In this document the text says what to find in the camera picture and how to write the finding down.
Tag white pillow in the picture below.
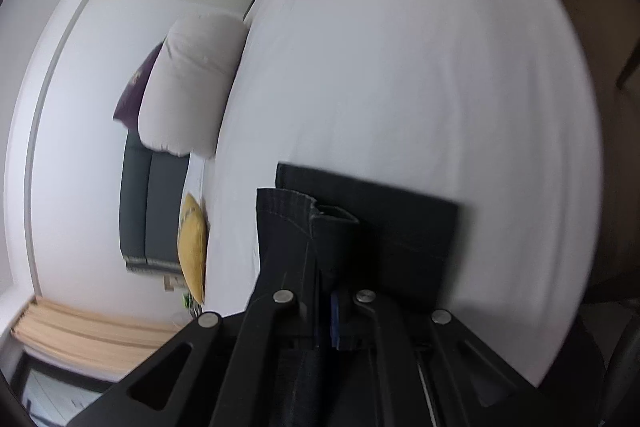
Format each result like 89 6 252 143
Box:
186 154 217 228

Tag black denim pants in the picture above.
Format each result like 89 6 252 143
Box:
255 163 461 427

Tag bed with white sheet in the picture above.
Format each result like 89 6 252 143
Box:
202 0 603 389

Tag yellow pillow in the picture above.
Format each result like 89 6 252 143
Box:
178 193 208 304

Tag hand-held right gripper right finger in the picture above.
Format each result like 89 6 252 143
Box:
327 288 581 427

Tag beige curtain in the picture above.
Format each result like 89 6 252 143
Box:
11 297 190 383

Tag rolled white duvet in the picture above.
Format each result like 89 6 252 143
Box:
137 13 249 159

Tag black sliding glass door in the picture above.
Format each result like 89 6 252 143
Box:
0 347 118 427

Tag purple pillow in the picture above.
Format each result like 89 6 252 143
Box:
113 42 166 134

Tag grey upholstered headboard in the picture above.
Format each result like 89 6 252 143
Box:
119 127 192 275

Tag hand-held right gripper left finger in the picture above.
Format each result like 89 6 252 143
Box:
65 252 331 427

